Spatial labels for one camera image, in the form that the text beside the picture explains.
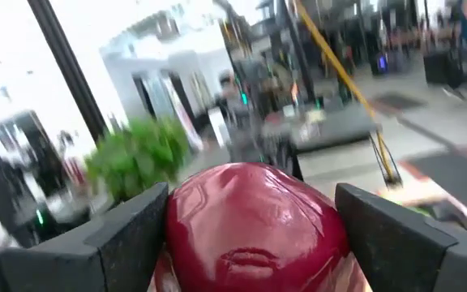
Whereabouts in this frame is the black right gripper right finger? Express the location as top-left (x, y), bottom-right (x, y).
top-left (332, 182), bottom-right (467, 292)

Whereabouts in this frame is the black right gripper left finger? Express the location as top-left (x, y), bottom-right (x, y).
top-left (0, 182), bottom-right (171, 292)

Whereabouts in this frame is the large dark red apple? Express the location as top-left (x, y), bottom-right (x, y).
top-left (154, 161), bottom-right (375, 292)

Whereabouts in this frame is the black hazard-striped floor mat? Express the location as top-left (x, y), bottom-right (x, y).
top-left (397, 140), bottom-right (467, 228)

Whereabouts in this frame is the green potted plant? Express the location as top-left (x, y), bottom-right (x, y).
top-left (83, 115), bottom-right (192, 204)

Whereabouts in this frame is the black background robot station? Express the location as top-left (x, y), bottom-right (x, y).
top-left (0, 109), bottom-right (92, 249)

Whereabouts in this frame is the grey desk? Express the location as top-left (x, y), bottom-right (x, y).
top-left (263, 105), bottom-right (382, 154)

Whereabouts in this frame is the black bin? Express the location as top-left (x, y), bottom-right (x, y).
top-left (422, 50), bottom-right (464, 88)

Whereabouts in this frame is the black vertical frame post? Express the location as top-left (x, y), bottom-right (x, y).
top-left (26, 0), bottom-right (111, 145)

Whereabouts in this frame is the yellow cable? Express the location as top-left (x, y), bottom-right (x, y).
top-left (292, 0), bottom-right (403, 187)

